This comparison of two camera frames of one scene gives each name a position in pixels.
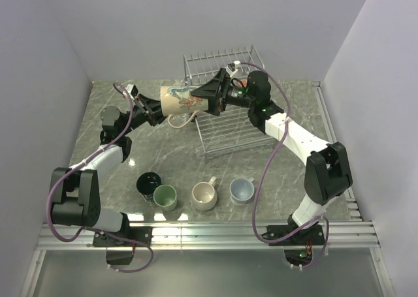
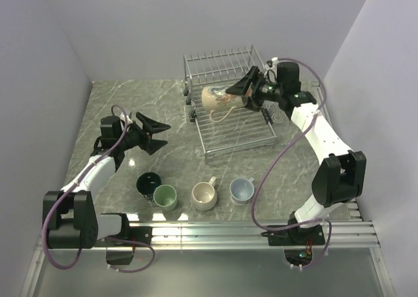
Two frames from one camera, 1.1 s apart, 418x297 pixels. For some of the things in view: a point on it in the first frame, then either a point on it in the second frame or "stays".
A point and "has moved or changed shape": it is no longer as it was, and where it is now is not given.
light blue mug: [241, 190] stays
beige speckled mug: [204, 194] stays
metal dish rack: [233, 130] stays
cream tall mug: [177, 102] has moved or changed shape
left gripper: [151, 109] → [149, 127]
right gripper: [217, 98] → [240, 88]
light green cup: [165, 196] stays
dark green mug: [146, 183] stays
